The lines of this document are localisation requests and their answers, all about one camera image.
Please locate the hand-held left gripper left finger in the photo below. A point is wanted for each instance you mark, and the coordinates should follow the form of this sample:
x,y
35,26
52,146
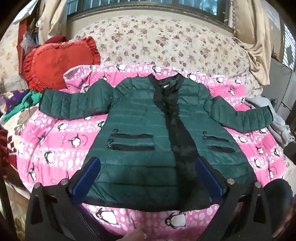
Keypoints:
x,y
85,178

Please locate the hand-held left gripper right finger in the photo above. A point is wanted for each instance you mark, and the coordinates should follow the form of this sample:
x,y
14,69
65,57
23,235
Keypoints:
x,y
208,177

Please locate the dark green puffer jacket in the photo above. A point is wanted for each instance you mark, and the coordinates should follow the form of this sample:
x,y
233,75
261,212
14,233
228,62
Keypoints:
x,y
138,120

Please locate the pink penguin print blanket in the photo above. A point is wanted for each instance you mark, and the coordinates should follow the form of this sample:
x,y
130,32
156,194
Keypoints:
x,y
53,143

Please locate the person's dark clothing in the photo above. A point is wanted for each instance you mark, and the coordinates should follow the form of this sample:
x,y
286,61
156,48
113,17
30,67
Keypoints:
x,y
279,197

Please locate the grey garment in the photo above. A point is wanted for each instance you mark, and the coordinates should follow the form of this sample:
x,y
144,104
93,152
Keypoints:
x,y
279,129

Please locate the cream brown-flower blanket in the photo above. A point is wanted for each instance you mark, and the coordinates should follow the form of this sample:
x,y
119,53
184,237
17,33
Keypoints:
x,y
20,118

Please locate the bright green garment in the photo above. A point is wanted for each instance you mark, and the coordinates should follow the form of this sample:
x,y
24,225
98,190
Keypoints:
x,y
34,97

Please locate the purple cloth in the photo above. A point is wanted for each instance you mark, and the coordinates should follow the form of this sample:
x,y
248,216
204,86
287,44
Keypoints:
x,y
11,99

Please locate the red heart-shaped ruffled cushion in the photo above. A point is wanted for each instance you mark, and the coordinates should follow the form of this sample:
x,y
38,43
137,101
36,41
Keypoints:
x,y
57,62

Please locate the white refrigerator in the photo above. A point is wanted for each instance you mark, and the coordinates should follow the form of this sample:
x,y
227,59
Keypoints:
x,y
277,76

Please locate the floral bed sheet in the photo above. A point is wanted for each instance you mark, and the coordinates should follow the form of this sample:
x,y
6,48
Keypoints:
x,y
161,41

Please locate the beige curtain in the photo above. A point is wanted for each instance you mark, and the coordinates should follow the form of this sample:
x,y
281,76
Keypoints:
x,y
254,34
53,18

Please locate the dark framed window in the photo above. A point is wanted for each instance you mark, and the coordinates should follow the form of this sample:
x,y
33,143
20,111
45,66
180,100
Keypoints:
x,y
150,4

